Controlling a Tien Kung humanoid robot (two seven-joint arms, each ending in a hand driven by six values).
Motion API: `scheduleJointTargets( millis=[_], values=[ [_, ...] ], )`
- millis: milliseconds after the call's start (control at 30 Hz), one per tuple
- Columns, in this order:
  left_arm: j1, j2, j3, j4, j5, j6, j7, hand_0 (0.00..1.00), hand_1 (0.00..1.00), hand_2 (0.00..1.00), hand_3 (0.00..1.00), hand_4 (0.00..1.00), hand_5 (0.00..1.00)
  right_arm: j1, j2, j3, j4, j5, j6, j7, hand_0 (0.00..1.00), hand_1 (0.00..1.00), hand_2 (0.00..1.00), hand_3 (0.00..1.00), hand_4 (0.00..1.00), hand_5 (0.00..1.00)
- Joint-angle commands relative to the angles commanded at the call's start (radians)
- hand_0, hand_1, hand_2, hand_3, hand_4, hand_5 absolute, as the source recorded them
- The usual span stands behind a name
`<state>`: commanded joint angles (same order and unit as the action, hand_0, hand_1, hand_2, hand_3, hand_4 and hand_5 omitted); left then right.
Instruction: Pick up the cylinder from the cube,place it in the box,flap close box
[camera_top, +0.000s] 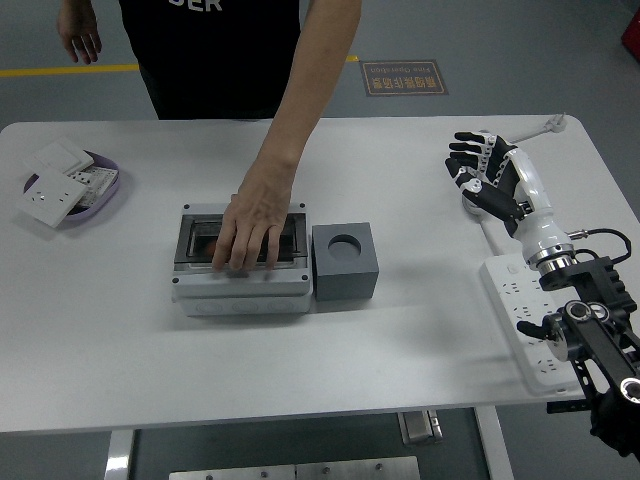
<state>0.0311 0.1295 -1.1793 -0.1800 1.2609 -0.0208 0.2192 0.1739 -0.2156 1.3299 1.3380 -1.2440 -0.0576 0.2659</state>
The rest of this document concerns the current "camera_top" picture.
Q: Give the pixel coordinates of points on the black table control box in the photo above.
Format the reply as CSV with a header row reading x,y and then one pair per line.
x,y
567,407

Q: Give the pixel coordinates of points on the person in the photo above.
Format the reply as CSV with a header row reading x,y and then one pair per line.
x,y
210,50

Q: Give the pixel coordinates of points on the person's left forearm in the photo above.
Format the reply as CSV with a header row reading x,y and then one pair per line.
x,y
310,85

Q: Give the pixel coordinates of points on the person's left hand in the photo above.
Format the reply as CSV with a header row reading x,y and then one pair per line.
x,y
255,210

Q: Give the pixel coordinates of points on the white socket plate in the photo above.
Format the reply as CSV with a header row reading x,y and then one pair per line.
x,y
47,200

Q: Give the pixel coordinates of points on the white printed socket panel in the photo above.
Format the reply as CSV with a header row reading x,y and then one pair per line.
x,y
97,180

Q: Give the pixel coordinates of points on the grey metal bracket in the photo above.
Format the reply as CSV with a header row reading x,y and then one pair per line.
x,y
420,427

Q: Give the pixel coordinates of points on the purple tray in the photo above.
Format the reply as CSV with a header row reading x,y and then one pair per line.
x,y
100,207

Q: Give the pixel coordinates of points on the white table leg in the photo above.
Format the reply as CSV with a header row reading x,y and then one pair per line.
x,y
495,445
119,455

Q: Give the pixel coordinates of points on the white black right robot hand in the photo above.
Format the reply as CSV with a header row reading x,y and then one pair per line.
x,y
535,210

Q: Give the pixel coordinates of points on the grey box with clear flap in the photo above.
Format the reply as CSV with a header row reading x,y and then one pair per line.
x,y
240,295

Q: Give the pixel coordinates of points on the white switch plate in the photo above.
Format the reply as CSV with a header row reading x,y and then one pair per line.
x,y
57,155

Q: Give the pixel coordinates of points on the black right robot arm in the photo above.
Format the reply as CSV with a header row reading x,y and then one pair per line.
x,y
605,350

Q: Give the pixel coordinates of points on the grey metal base plate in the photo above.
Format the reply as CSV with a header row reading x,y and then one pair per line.
x,y
295,470

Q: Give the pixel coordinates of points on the red object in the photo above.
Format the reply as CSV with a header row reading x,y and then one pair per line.
x,y
632,35

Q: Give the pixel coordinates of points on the person's right hand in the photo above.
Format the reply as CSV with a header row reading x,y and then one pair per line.
x,y
80,30

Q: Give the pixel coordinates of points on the grey cube with round hole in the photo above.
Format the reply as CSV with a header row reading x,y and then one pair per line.
x,y
345,282

